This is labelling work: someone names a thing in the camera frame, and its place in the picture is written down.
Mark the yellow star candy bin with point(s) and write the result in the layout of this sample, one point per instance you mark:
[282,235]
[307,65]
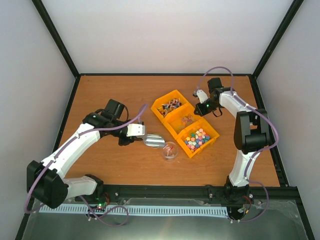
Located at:
[199,124]

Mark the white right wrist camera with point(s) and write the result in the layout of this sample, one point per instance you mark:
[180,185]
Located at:
[201,95]

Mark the pile of popsicle candies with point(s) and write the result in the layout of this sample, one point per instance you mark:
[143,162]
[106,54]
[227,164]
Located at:
[186,120]

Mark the light blue cable duct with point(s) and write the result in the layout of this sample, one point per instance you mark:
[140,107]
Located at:
[142,210]

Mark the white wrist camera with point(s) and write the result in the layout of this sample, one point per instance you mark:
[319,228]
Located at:
[136,130]
[201,95]

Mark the yellow popsicle candy bin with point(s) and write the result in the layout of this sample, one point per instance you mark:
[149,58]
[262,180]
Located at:
[179,119]

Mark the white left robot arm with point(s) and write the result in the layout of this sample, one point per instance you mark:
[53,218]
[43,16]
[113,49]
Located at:
[46,180]

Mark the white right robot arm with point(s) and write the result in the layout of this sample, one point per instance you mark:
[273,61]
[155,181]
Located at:
[251,133]

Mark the clear glass jar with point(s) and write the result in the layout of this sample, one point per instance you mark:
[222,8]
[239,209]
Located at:
[169,151]

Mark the pile of lollipops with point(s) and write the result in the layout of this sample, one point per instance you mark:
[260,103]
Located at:
[170,106]

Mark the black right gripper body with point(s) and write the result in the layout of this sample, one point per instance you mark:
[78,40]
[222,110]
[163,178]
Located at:
[211,107]

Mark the silver metal scoop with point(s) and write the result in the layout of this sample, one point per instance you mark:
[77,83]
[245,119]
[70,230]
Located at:
[154,141]

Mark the pile of star candies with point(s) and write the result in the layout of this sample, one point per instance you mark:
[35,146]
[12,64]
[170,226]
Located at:
[196,139]

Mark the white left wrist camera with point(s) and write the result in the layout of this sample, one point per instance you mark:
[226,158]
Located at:
[136,130]

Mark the black aluminium frame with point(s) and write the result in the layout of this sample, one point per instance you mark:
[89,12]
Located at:
[208,192]

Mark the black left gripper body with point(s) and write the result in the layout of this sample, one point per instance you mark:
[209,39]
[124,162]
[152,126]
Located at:
[122,142]

